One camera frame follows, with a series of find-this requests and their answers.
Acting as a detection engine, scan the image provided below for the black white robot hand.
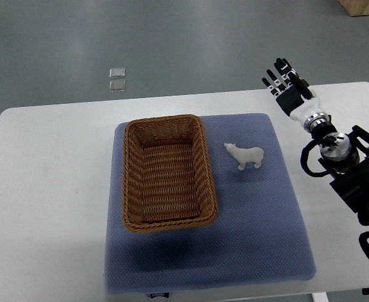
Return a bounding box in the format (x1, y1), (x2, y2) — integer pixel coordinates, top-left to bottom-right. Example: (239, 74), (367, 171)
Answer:
(261, 58), (329, 132)

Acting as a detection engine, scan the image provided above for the silver floor plate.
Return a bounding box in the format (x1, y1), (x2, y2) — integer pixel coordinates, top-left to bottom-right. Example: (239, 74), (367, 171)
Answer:
(109, 79), (126, 92)
(109, 67), (125, 79)

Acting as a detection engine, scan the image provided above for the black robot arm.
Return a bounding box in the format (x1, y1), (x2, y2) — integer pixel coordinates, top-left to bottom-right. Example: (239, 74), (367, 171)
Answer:
(300, 113), (369, 226)

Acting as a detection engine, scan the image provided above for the upper silver floor plate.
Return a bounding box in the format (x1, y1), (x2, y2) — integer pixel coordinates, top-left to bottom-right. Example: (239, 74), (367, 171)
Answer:
(109, 67), (125, 79)

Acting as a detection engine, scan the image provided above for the black mat label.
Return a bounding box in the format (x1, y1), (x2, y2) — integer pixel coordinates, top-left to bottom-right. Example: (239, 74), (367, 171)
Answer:
(150, 292), (169, 299)

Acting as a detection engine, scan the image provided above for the brown wicker basket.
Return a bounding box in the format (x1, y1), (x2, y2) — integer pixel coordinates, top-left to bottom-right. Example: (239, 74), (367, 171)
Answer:
(122, 115), (219, 233)

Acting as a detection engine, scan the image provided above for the wooden box corner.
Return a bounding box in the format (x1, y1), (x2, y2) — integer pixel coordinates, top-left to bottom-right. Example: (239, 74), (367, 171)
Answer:
(339, 0), (369, 17)

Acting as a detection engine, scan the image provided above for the blue-grey padded mat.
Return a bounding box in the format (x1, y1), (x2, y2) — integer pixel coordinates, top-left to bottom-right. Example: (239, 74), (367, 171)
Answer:
(105, 113), (315, 294)

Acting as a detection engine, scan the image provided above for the lower silver floor plate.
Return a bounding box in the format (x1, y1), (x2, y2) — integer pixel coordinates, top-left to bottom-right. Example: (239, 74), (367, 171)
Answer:
(109, 79), (126, 92)

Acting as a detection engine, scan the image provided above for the white toy polar bear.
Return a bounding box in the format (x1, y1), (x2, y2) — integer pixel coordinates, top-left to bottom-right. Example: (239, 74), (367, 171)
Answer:
(224, 143), (264, 171)

